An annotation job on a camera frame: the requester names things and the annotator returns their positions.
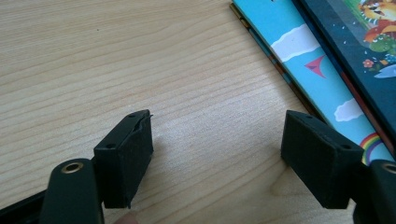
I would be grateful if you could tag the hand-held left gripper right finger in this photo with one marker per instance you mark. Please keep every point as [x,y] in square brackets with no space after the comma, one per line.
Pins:
[320,161]

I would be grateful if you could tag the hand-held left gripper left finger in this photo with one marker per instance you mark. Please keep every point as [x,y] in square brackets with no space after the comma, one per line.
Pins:
[124,168]

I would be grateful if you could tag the dark blue picture book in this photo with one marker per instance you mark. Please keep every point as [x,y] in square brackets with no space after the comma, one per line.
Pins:
[348,46]

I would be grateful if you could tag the sky-blue picture book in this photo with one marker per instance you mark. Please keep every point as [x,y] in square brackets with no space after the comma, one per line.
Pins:
[280,31]

